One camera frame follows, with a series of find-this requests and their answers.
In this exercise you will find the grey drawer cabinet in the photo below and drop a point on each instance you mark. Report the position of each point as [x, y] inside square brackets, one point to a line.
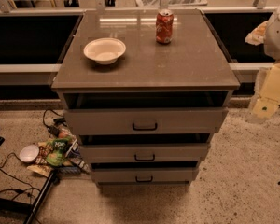
[190, 72]

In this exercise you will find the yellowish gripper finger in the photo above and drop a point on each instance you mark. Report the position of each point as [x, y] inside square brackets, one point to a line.
[266, 99]

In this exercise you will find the green snack bag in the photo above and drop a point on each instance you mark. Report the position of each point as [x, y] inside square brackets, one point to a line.
[57, 156]

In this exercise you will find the grey middle drawer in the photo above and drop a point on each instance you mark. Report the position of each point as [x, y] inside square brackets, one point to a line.
[144, 153]

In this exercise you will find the pile of snack packets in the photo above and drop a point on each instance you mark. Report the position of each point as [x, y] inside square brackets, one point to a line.
[74, 163]

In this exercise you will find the white paper bowl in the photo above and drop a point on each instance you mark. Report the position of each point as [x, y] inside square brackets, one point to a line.
[104, 51]

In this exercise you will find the red soda can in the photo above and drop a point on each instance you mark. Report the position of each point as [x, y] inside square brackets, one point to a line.
[164, 26]

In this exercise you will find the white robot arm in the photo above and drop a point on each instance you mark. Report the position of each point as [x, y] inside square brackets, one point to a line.
[268, 34]

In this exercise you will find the grey top drawer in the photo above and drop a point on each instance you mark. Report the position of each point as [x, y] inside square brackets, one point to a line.
[145, 121]

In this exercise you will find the grey drawer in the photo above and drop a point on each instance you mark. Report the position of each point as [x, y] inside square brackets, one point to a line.
[154, 175]
[144, 153]
[145, 121]

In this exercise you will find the grey bottom drawer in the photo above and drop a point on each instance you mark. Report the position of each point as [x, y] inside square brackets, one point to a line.
[154, 175]

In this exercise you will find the black stand leg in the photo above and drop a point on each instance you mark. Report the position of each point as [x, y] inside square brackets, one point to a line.
[30, 209]

